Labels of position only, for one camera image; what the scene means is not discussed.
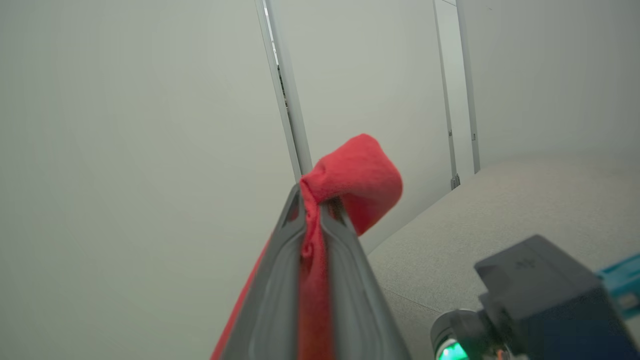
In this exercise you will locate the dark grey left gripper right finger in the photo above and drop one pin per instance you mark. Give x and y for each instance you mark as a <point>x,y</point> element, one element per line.
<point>355,310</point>

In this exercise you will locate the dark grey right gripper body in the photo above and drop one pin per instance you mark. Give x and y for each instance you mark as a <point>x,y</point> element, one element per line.
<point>540,305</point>

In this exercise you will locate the light grey fabric sofa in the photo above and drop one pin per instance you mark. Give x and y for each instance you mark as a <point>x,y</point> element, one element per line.
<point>500,220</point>

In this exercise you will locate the red cloth garment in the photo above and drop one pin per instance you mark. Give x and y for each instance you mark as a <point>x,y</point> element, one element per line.
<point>360,175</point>

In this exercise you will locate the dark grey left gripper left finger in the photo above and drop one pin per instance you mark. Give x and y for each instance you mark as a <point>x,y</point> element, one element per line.
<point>272,310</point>

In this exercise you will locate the white partition frame post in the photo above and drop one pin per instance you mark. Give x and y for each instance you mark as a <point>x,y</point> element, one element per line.
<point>462,90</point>
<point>285,90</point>

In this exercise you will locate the teal blue cloth garment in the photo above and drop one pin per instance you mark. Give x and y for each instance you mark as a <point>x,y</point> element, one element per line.
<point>622,282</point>

